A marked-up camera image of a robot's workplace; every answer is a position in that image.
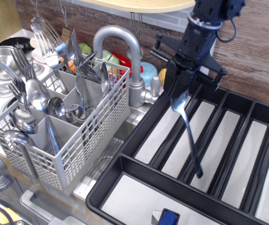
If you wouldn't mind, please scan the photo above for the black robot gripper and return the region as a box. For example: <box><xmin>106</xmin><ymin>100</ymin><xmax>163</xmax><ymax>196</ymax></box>
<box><xmin>151</xmin><ymin>14</ymin><xmax>227</xmax><ymax>98</ymax></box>

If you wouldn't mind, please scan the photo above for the big steel spoon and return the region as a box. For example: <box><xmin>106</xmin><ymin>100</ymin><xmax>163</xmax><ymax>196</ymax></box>
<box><xmin>170</xmin><ymin>90</ymin><xmax>203</xmax><ymax>178</ymax></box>

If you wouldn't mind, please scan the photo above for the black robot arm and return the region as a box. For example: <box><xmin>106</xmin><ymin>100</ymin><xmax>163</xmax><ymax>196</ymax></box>
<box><xmin>151</xmin><ymin>0</ymin><xmax>246</xmax><ymax>98</ymax></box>

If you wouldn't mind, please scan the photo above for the steel spoon near faucet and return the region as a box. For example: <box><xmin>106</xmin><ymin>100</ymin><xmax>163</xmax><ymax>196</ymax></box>
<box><xmin>100</xmin><ymin>62</ymin><xmax>110</xmax><ymax>98</ymax></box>

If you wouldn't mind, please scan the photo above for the black plastic cutlery tray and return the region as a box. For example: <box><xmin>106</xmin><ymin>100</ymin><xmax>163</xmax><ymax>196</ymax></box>
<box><xmin>86</xmin><ymin>83</ymin><xmax>269</xmax><ymax>225</ymax></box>

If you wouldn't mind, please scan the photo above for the small round steel spoon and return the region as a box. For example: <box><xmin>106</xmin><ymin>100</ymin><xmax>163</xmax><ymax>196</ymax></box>
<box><xmin>47</xmin><ymin>97</ymin><xmax>66</xmax><ymax>121</ymax></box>

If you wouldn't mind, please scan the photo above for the grey plastic cutlery basket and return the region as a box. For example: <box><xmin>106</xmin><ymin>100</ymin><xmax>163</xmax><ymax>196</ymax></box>
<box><xmin>0</xmin><ymin>63</ymin><xmax>130</xmax><ymax>195</ymax></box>

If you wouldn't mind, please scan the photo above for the large steel spoon centre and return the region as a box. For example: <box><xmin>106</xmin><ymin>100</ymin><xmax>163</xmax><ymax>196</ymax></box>
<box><xmin>25</xmin><ymin>79</ymin><xmax>51</xmax><ymax>114</ymax></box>

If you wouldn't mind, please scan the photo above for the steel spoon front left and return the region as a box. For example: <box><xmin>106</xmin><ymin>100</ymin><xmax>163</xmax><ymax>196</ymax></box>
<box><xmin>12</xmin><ymin>109</ymin><xmax>38</xmax><ymax>134</ymax></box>

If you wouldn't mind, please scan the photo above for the steel spoon lower left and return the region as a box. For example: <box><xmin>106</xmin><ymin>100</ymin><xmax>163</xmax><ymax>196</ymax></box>
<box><xmin>0</xmin><ymin>128</ymin><xmax>33</xmax><ymax>146</ymax></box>

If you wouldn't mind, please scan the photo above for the yellow toy corn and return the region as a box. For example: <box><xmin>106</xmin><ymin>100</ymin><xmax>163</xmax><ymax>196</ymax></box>
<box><xmin>158</xmin><ymin>68</ymin><xmax>167</xmax><ymax>86</ymax></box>

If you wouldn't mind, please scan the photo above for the light blue toy pot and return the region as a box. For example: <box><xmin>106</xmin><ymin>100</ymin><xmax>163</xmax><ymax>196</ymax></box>
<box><xmin>141</xmin><ymin>61</ymin><xmax>158</xmax><ymax>86</ymax></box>

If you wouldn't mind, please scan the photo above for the grey toy faucet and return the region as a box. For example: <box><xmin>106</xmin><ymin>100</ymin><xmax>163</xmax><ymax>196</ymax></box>
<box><xmin>93</xmin><ymin>25</ymin><xmax>161</xmax><ymax>107</ymax></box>

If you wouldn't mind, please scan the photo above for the red toy vegetable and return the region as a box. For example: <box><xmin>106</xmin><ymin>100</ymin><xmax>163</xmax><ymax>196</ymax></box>
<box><xmin>111</xmin><ymin>52</ymin><xmax>131</xmax><ymax>77</ymax></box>

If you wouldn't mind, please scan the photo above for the green toy vegetable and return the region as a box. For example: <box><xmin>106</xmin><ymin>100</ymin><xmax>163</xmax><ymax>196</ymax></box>
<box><xmin>102</xmin><ymin>50</ymin><xmax>120</xmax><ymax>65</ymax></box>

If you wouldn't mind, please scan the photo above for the steel forks cluster back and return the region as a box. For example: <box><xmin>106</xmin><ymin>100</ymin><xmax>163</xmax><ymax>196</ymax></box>
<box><xmin>71</xmin><ymin>29</ymin><xmax>101</xmax><ymax>83</ymax></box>

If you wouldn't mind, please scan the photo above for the large steel fork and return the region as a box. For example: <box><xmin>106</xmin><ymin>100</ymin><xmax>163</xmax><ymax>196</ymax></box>
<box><xmin>34</xmin><ymin>32</ymin><xmax>67</xmax><ymax>94</ymax></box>

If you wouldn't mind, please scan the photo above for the blue clamp object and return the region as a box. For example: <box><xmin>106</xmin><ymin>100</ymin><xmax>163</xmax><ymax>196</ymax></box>
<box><xmin>151</xmin><ymin>208</ymin><xmax>180</xmax><ymax>225</ymax></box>

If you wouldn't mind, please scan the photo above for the steel forks left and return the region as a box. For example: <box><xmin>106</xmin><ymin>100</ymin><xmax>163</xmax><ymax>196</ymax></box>
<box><xmin>0</xmin><ymin>44</ymin><xmax>37</xmax><ymax>103</ymax></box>

